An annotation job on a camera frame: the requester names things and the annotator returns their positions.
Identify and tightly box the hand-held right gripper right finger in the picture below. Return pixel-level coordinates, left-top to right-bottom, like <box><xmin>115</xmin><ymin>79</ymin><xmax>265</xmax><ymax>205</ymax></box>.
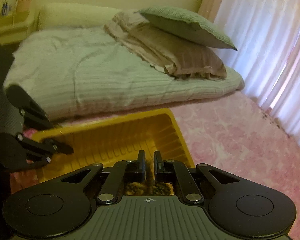
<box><xmin>154</xmin><ymin>150</ymin><xmax>240</xmax><ymax>203</ymax></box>

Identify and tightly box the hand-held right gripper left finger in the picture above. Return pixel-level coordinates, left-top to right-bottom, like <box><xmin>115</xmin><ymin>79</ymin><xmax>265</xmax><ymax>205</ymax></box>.
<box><xmin>61</xmin><ymin>150</ymin><xmax>147</xmax><ymax>204</ymax></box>

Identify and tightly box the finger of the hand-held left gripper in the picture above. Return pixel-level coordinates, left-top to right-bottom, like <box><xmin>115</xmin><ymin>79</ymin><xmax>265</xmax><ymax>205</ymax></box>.
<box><xmin>16</xmin><ymin>134</ymin><xmax>74</xmax><ymax>165</ymax></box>
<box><xmin>19</xmin><ymin>108</ymin><xmax>62</xmax><ymax>131</ymax></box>

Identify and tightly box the brown wooden bead necklace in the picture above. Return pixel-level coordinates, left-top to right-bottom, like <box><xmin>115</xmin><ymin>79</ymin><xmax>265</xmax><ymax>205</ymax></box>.
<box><xmin>125</xmin><ymin>182</ymin><xmax>172</xmax><ymax>196</ymax></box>

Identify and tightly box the yellow plastic tray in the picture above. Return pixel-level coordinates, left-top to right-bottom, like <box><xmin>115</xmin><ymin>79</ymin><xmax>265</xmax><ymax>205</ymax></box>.
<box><xmin>31</xmin><ymin>108</ymin><xmax>195</xmax><ymax>183</ymax></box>

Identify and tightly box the folded pale green quilt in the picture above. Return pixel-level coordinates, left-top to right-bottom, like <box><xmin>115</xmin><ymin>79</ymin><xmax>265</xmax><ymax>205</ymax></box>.
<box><xmin>4</xmin><ymin>26</ymin><xmax>245</xmax><ymax>121</ymax></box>

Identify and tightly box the pink floral blanket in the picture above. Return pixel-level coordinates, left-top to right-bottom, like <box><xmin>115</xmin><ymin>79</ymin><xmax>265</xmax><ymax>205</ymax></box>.
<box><xmin>9</xmin><ymin>91</ymin><xmax>300</xmax><ymax>232</ymax></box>

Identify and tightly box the cream bedside cabinet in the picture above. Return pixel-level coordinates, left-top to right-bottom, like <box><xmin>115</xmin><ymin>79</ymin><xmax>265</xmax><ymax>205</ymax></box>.
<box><xmin>0</xmin><ymin>0</ymin><xmax>39</xmax><ymax>48</ymax></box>

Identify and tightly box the cream headboard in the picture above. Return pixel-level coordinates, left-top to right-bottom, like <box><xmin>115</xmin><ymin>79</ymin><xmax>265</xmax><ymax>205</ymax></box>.
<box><xmin>37</xmin><ymin>2</ymin><xmax>142</xmax><ymax>31</ymax></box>

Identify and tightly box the green pillow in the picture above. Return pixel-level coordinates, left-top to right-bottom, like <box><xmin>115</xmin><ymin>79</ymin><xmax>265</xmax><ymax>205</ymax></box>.
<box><xmin>136</xmin><ymin>6</ymin><xmax>238</xmax><ymax>51</ymax></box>

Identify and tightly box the white sheer curtain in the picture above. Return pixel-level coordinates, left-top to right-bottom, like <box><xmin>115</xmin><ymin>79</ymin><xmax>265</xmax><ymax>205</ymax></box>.
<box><xmin>212</xmin><ymin>0</ymin><xmax>300</xmax><ymax>148</ymax></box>

